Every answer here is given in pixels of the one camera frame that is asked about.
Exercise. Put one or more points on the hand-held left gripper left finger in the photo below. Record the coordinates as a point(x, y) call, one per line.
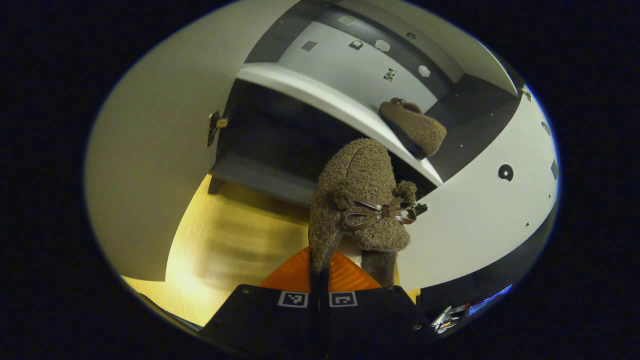
point(260, 315)

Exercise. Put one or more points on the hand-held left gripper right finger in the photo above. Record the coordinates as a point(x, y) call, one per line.
point(375, 320)

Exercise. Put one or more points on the white shoe cabinet door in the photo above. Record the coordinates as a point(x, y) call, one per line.
point(475, 215)
point(150, 150)

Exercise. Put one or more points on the brown fuzzy shoe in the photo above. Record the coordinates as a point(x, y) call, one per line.
point(417, 130)
point(360, 170)

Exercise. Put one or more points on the white shoe cabinet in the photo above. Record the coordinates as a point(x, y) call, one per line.
point(350, 70)

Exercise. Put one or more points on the metal door hinge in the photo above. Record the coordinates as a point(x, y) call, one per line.
point(421, 208)
point(215, 127)

